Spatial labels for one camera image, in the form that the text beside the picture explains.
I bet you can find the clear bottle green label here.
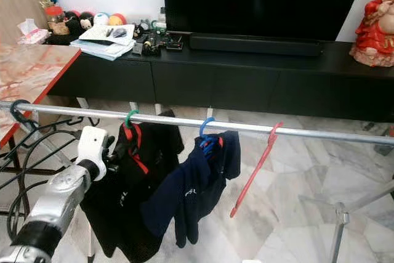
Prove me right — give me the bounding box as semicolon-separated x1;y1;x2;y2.
154;7;167;31

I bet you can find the white paper stack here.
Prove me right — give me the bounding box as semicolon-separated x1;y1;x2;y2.
70;23;136;62

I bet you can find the light wooden sideboard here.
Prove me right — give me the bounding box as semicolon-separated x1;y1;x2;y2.
0;0;49;45

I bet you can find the red plastic hanger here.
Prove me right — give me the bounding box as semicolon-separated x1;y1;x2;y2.
230;121;284;219

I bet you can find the pink marble folding table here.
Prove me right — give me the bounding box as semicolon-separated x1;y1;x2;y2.
0;42;82;171

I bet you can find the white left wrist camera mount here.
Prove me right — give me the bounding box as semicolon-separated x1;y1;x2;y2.
76;126;110;180

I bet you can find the black flat television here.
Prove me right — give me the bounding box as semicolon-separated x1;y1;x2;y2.
163;0;370;41

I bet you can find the blue plastic hanger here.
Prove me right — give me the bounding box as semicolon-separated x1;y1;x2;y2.
199;116;222;156

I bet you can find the green plastic hanger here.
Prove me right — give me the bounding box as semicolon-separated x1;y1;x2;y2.
123;109;141;129

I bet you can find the pink tissue pack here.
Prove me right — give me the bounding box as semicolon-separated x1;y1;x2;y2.
17;18;51;45

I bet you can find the black tabletop gadget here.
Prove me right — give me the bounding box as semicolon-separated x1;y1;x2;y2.
134;24;184;57

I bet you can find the black shirt with red trim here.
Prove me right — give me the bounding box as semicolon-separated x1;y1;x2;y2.
80;110;185;263

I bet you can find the red-lidded jar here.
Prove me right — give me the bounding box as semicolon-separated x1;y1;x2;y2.
44;6;68;36

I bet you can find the silver metal clothes rack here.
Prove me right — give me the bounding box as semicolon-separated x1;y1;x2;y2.
0;98;394;263

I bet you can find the black round plush toy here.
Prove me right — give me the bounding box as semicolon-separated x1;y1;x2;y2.
65;12;81;31

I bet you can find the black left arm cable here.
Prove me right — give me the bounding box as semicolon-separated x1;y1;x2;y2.
6;129;84;240

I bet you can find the black soundbar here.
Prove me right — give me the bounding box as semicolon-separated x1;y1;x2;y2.
189;32;324;57

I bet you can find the red laughing Buddha statue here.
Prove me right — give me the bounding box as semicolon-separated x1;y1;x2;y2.
350;0;394;68

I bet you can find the black and white plush toy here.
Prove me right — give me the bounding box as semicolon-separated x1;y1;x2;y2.
79;12;95;31

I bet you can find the navy blue shirt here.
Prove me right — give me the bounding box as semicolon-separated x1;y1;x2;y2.
140;129;242;248

